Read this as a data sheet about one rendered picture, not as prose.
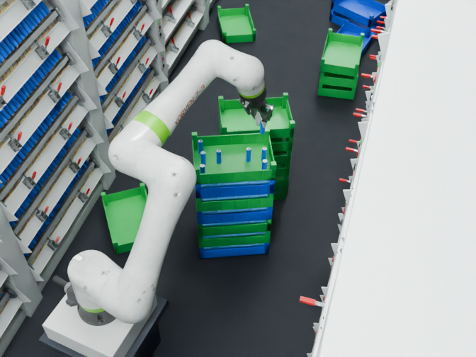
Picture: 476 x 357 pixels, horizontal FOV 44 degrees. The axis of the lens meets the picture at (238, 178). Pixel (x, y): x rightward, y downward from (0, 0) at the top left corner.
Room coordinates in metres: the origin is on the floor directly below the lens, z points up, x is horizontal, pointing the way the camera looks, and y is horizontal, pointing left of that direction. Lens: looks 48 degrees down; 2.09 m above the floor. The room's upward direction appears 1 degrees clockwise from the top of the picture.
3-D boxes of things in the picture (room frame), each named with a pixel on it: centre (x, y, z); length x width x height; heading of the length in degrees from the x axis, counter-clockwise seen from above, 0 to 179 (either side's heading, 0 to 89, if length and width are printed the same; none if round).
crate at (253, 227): (1.54, 0.02, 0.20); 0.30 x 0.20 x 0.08; 96
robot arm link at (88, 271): (0.98, 0.44, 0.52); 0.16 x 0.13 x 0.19; 57
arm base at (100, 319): (1.01, 0.50, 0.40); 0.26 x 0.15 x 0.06; 59
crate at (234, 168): (1.54, 0.02, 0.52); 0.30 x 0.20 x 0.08; 96
